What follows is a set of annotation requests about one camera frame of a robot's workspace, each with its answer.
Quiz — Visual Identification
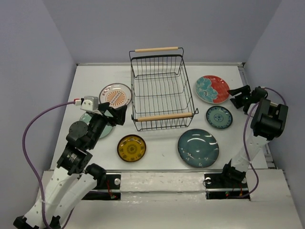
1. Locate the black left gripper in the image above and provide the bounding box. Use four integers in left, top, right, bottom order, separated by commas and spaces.
88, 101, 128, 148

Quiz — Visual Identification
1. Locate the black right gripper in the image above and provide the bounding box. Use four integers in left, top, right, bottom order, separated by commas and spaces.
227, 85, 252, 109

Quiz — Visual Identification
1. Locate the red teal flower plate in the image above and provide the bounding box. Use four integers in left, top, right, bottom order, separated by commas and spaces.
195, 75, 230, 104

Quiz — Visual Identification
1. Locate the small blue floral plate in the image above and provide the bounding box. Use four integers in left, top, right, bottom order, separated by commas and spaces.
205, 105, 233, 129

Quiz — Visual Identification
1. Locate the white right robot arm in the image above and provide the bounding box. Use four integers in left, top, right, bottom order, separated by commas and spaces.
219, 85, 288, 187

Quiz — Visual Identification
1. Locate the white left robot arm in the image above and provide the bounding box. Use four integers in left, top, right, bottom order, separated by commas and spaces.
13, 98, 127, 229

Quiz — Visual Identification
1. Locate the white plate orange sunburst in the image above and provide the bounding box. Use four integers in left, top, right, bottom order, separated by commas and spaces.
99, 83, 132, 108

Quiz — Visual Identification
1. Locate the pale green plate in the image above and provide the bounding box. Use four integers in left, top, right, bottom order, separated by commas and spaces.
79, 113, 113, 139

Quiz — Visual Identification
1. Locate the yellow brown rimmed plate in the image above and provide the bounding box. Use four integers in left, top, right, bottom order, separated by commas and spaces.
117, 135, 147, 163

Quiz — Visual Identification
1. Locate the large dark teal plate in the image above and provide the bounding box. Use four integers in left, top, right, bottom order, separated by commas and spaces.
177, 129, 220, 168

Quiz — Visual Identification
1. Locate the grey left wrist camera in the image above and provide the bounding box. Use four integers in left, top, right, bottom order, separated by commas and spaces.
81, 96, 99, 112

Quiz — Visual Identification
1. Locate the black wire dish rack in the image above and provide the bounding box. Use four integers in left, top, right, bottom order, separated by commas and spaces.
129, 47, 199, 131

